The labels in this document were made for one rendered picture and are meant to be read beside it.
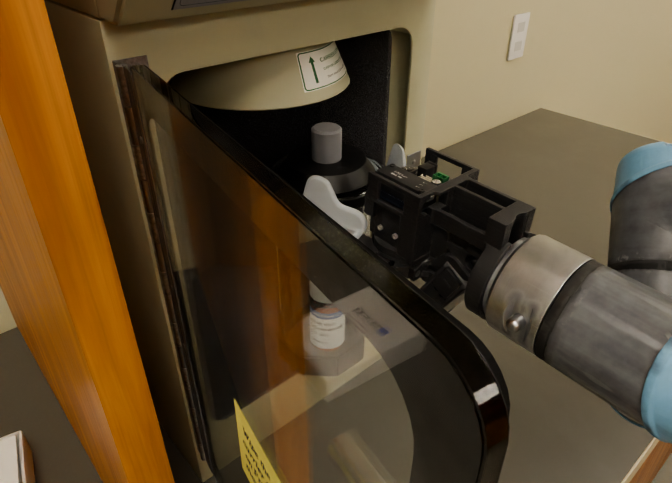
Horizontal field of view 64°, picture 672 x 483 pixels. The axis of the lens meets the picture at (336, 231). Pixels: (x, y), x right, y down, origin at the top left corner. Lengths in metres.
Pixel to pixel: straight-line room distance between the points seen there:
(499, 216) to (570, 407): 0.42
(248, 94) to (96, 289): 0.23
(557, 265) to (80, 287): 0.28
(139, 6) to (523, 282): 0.28
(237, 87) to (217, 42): 0.08
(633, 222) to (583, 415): 0.33
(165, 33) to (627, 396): 0.36
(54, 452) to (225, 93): 0.46
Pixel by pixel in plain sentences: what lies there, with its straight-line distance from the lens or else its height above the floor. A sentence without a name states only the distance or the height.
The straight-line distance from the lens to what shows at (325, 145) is 0.48.
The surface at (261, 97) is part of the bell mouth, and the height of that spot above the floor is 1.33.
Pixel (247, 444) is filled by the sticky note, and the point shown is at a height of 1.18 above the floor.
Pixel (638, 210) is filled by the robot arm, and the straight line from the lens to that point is 0.48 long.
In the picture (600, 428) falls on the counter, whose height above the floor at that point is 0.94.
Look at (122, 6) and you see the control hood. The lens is 0.34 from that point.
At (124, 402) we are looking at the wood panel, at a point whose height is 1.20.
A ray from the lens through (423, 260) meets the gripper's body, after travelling 0.42.
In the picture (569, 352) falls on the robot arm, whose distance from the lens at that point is 0.36.
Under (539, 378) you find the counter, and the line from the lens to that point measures 0.77.
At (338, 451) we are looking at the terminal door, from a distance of 0.21.
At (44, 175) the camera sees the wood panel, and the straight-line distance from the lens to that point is 0.29.
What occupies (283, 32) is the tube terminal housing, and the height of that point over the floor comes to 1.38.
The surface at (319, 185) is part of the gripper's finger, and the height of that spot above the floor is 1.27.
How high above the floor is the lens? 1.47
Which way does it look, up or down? 32 degrees down
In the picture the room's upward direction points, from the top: straight up
